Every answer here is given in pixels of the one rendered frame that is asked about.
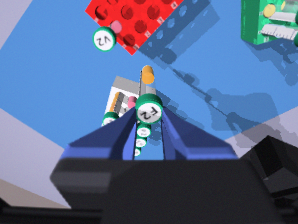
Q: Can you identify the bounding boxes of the red tube rack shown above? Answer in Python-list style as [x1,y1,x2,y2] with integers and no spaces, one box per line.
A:
[85,0,183,55]

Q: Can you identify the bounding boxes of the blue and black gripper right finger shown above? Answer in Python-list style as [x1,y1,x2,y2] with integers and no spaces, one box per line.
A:
[161,106,239,160]

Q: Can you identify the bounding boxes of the green tube rack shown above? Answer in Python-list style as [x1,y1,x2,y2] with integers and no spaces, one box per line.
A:
[241,0,298,45]

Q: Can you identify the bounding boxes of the blue flat mat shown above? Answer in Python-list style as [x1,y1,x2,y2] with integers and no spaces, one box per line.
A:
[0,0,298,149]

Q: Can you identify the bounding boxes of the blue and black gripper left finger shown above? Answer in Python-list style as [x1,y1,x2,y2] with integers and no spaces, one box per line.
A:
[59,106,138,160]

